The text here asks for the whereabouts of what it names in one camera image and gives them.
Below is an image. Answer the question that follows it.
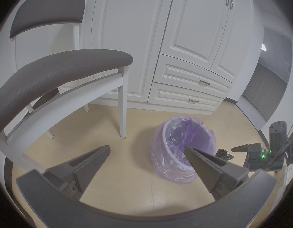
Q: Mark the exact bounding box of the white trash bin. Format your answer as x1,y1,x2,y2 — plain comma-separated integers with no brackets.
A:
153,121,217,183

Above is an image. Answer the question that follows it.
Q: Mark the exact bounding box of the white chair with grey seat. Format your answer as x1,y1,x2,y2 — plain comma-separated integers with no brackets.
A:
0,0,134,173

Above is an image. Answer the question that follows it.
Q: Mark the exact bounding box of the crumpled black plastic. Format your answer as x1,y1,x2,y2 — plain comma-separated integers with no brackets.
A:
215,148,235,162

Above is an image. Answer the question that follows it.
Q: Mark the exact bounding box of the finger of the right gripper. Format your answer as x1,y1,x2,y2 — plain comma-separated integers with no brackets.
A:
230,144,250,153

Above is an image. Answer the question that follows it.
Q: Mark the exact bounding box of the purple plastic bag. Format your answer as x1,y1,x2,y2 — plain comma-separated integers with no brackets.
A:
152,115,218,187

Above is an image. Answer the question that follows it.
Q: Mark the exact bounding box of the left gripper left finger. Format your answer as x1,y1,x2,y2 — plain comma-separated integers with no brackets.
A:
43,145,111,201

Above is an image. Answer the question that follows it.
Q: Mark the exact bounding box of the white wardrobe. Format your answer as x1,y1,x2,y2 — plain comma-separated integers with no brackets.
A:
15,0,261,116

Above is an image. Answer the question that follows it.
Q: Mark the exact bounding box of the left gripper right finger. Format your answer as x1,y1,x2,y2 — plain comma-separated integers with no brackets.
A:
184,146,250,198

